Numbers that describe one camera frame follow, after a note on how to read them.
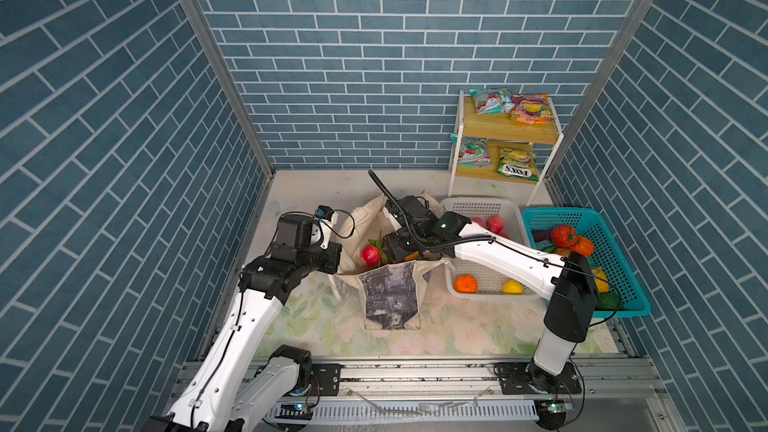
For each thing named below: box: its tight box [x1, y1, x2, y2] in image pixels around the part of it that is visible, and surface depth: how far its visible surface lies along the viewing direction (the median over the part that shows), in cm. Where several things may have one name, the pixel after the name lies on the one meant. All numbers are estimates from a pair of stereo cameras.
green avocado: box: [596, 292, 620, 311], surface depth 84 cm
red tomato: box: [551, 224, 579, 249], surface depth 96 cm
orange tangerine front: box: [454, 274, 479, 294], surface depth 87 cm
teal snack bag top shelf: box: [469, 88, 515, 115], surface depth 91 cm
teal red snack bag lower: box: [450, 133, 492, 168], surface depth 103 cm
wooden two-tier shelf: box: [448, 90, 564, 207], surface depth 98 cm
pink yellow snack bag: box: [511, 93, 554, 125], surface depth 91 cm
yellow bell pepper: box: [591, 266, 609, 293], surface depth 89 cm
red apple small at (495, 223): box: [486, 215, 505, 234], surface depth 101 cm
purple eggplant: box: [531, 230, 552, 243], surface depth 99 cm
